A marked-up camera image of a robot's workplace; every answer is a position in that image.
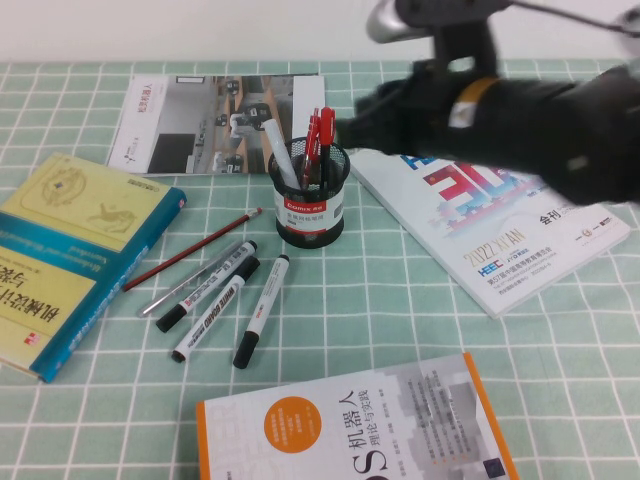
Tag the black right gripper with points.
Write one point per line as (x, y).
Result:
(435, 120)

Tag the black pen with red cap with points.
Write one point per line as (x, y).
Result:
(326, 130)

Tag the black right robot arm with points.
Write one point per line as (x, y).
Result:
(565, 140)

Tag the red retractable pen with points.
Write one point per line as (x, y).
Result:
(312, 137)

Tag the black mesh pen holder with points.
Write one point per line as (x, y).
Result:
(305, 220)

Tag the silver clear ballpoint pen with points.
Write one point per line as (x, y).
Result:
(165, 297)

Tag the plain white marker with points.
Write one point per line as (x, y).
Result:
(277, 150)

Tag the green white checked tablecloth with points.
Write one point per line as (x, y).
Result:
(375, 300)

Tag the white HEEC catalogue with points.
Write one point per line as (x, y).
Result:
(500, 260)

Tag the grey photo brochure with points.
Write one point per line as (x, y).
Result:
(175, 125)

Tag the white black-capped deli marker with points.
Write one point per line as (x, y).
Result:
(262, 310)

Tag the red striped pencil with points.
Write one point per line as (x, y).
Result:
(192, 249)

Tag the barcode label whiteboard marker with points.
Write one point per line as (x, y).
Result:
(210, 282)

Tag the WHITE BOARD print marker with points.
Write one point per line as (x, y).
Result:
(215, 310)

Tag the orange white robotics book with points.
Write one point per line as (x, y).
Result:
(325, 440)

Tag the yellow teal hardcover book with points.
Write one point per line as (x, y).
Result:
(60, 240)

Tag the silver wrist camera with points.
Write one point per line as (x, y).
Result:
(395, 22)

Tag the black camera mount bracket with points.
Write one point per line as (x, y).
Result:
(465, 35)

